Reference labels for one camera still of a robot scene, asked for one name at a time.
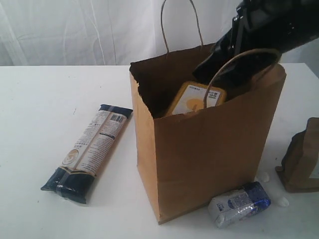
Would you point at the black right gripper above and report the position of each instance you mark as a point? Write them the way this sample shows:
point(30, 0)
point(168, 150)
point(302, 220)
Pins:
point(247, 26)

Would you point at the yellow juice bottle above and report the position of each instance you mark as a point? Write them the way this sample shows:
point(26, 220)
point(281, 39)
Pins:
point(190, 98)

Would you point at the brown paper shopping bag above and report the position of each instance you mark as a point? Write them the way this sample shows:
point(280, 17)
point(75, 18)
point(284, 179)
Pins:
point(185, 160)

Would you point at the brown kraft paper pouch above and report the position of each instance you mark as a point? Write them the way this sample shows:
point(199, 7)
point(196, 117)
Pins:
point(299, 169)

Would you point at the blue white milk carton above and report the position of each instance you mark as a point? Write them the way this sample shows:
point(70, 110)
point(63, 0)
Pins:
point(236, 205)

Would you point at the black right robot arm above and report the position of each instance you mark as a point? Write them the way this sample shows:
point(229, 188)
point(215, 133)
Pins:
point(282, 25)

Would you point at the white crumb front right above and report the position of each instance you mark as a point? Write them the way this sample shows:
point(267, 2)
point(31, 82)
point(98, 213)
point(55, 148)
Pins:
point(282, 201)

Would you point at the blue spaghetti pasta packet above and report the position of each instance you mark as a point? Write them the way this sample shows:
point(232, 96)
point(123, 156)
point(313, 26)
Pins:
point(77, 172)

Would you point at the white backdrop curtain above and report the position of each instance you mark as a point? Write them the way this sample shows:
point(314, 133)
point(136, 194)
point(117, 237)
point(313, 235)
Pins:
point(106, 32)

